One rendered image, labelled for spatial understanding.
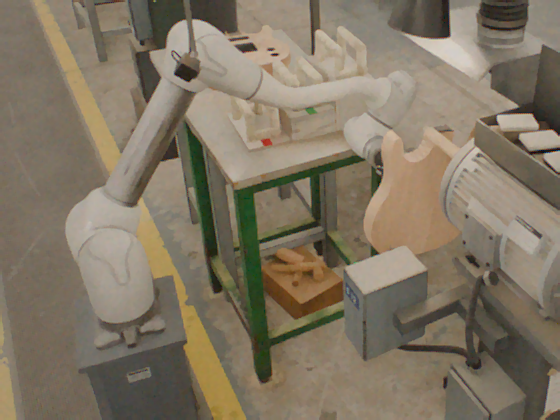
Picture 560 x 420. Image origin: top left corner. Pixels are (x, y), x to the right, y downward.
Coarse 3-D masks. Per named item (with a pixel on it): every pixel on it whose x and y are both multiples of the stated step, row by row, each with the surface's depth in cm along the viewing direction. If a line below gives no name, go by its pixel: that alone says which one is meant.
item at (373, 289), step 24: (360, 264) 147; (384, 264) 147; (408, 264) 147; (360, 288) 141; (384, 288) 142; (408, 288) 146; (360, 312) 144; (384, 312) 145; (360, 336) 148; (384, 336) 149; (408, 336) 154
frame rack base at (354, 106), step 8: (312, 56) 245; (312, 64) 239; (320, 64) 239; (328, 64) 239; (344, 64) 239; (352, 64) 239; (320, 72) 234; (328, 72) 233; (328, 80) 228; (352, 96) 229; (360, 96) 230; (336, 104) 228; (344, 104) 229; (352, 104) 230; (360, 104) 232; (336, 112) 229; (344, 112) 231; (352, 112) 232; (360, 112) 234; (336, 120) 231; (344, 120) 232; (336, 128) 232
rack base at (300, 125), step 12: (312, 84) 244; (324, 108) 228; (288, 120) 225; (300, 120) 225; (312, 120) 227; (324, 120) 229; (288, 132) 228; (300, 132) 227; (312, 132) 229; (324, 132) 231
